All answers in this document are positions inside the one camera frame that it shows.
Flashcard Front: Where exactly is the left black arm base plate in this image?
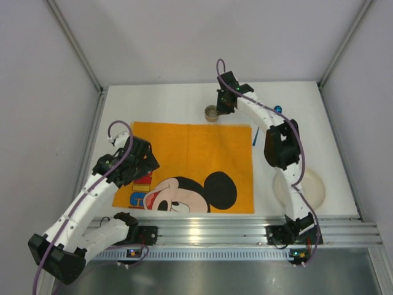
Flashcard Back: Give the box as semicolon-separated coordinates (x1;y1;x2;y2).
121;226;158;246

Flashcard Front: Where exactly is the blue metallic fork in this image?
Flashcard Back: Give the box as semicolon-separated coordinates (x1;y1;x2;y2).
252;127;260;147

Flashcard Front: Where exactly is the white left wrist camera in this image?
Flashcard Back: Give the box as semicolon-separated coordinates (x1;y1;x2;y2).
107;132;130;148

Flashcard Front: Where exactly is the purple cable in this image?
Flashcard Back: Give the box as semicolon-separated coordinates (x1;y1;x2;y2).
30;120;150;295
216;58;322;268

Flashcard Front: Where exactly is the aluminium frame post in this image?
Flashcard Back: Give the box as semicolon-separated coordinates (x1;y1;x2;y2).
45;0;107;96
317;0;376;90

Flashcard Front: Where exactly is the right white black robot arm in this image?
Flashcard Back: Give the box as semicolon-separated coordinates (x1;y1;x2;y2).
217;71;319;237

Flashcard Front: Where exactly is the perforated grey cable duct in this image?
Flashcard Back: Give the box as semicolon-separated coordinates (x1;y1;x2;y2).
95;248;308;261

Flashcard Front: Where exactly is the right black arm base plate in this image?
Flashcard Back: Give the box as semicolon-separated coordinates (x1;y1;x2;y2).
266;226;317;248

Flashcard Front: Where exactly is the left aluminium frame post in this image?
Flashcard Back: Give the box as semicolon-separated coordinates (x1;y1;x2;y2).
45;0;107;96

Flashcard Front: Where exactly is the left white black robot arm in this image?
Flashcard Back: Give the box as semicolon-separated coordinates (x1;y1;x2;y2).
28;135;159;285

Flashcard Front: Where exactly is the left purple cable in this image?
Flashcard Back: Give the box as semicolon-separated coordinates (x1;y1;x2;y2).
30;120;150;295

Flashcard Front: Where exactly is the white round plate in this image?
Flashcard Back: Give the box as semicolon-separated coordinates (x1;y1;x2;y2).
272;168;325;210

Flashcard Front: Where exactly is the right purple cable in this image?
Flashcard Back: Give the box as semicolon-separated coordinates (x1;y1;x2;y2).
216;58;322;268

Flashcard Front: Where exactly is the right aluminium frame post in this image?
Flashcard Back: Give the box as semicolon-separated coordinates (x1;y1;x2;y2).
317;0;376;90

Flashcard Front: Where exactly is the aluminium mounting rail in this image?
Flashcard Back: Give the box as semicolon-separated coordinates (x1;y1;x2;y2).
82;216;384;248

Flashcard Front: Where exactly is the small metal cup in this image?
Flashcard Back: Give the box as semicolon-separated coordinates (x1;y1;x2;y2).
204;105;219;123

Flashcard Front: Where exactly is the orange Mickey Mouse placemat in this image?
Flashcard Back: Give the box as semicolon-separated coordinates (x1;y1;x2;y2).
112;122;254;214

